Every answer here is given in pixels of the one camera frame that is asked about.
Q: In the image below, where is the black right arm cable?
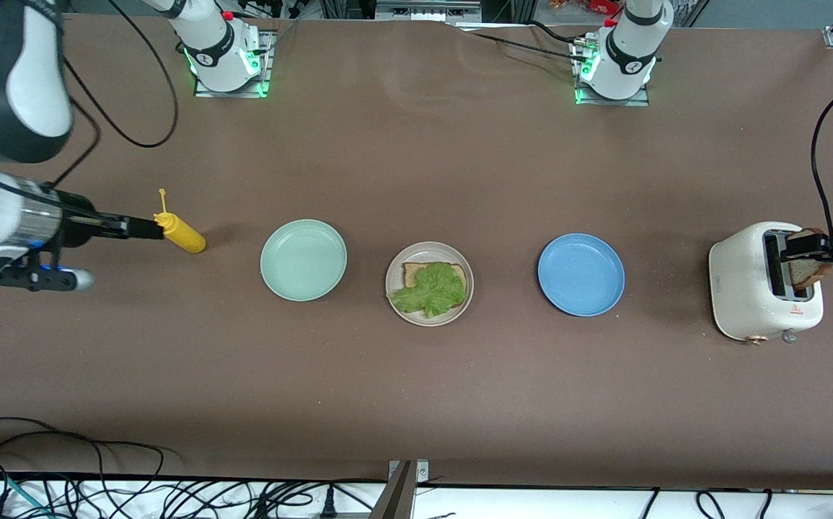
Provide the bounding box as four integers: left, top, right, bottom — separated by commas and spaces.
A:
48, 0, 179, 188

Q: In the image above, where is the yellow mustard squeeze bottle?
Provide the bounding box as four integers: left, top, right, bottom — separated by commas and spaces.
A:
153, 189, 207, 254

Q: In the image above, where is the white two-slot toaster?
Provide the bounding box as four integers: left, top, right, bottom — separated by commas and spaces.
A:
708, 221, 824, 345

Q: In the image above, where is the brown bread slice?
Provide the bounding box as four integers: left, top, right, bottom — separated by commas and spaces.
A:
788, 228, 833, 291
402, 262, 470, 307

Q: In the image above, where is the black cable on table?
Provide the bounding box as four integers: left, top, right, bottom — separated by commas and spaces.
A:
452, 20, 590, 62

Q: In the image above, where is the beige plate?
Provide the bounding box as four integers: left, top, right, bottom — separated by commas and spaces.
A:
385, 241, 475, 327

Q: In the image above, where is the blue plate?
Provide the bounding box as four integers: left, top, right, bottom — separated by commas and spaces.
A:
537, 233, 626, 317

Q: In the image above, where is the green lettuce leaf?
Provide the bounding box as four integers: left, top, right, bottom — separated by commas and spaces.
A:
391, 262, 467, 319

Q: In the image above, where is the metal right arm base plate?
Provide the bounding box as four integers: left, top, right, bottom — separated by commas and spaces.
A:
193, 29, 276, 98

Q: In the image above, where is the red packaging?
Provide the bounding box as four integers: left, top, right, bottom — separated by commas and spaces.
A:
550, 0, 622, 15

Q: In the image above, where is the grey metal profile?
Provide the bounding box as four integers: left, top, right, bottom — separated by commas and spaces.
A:
369, 461, 417, 519

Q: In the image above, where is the aluminium frame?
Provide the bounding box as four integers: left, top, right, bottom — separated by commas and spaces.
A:
319, 0, 536, 24

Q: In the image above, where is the light green plate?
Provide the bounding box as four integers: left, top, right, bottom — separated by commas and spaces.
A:
260, 219, 348, 302

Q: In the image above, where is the metal table edge bracket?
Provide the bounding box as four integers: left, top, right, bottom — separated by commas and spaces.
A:
387, 460, 430, 482

